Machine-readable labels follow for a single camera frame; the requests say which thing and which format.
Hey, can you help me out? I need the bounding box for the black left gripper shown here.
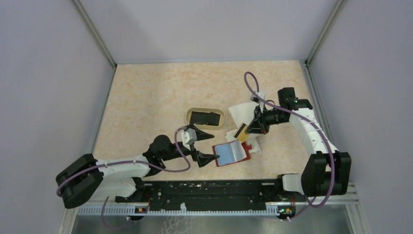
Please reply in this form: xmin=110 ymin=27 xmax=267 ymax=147
xmin=162 ymin=124 xmax=220 ymax=167

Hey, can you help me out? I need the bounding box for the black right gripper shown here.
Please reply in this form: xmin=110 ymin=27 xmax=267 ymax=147
xmin=245 ymin=104 xmax=288 ymax=135

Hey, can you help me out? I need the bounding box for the red leather card holder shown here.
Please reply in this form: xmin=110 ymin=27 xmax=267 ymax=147
xmin=212 ymin=140 xmax=251 ymax=167

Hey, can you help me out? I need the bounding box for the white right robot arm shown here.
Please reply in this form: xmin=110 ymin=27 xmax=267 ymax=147
xmin=212 ymin=87 xmax=352 ymax=201

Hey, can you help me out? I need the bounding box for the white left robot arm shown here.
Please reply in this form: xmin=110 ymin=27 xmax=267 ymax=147
xmin=56 ymin=134 xmax=217 ymax=209

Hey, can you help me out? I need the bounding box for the white cloth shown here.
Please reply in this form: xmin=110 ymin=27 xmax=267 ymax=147
xmin=225 ymin=102 xmax=262 ymax=155

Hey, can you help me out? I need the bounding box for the beige plastic tray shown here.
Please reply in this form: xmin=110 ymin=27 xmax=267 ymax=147
xmin=185 ymin=107 xmax=225 ymax=130

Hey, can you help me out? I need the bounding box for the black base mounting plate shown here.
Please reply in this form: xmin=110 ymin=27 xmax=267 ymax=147
xmin=115 ymin=179 xmax=306 ymax=212

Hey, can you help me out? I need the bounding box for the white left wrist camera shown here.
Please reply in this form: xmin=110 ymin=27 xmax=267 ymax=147
xmin=181 ymin=128 xmax=197 ymax=146

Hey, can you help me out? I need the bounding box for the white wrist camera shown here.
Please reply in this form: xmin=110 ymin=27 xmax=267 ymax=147
xmin=181 ymin=128 xmax=197 ymax=146
xmin=250 ymin=92 xmax=265 ymax=104

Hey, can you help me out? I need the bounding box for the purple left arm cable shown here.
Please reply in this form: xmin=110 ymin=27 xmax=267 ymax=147
xmin=56 ymin=126 xmax=191 ymax=231

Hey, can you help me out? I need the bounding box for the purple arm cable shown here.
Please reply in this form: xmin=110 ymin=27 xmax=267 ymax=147
xmin=56 ymin=126 xmax=191 ymax=231
xmin=244 ymin=71 xmax=338 ymax=222

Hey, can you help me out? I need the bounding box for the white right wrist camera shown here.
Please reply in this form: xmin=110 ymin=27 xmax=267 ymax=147
xmin=250 ymin=92 xmax=265 ymax=104

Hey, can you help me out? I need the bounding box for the white slotted cable duct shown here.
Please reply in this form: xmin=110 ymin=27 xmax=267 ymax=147
xmin=77 ymin=203 xmax=293 ymax=217

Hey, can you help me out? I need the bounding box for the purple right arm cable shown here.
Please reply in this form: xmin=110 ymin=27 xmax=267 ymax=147
xmin=244 ymin=71 xmax=338 ymax=222

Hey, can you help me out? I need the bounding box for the aluminium front frame rail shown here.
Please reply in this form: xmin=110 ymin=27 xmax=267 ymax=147
xmin=66 ymin=185 xmax=359 ymax=207

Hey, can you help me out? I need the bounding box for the aluminium frame rail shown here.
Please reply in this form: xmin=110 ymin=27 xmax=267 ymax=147
xmin=70 ymin=0 xmax=117 ymax=69
xmin=305 ymin=0 xmax=347 ymax=67
xmin=66 ymin=185 xmax=359 ymax=207

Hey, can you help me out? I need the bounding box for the aluminium frame rail right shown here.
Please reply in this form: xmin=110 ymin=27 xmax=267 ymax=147
xmin=305 ymin=0 xmax=347 ymax=67

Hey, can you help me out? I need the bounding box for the aluminium frame rail left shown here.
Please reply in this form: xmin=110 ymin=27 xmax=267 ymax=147
xmin=70 ymin=0 xmax=117 ymax=69

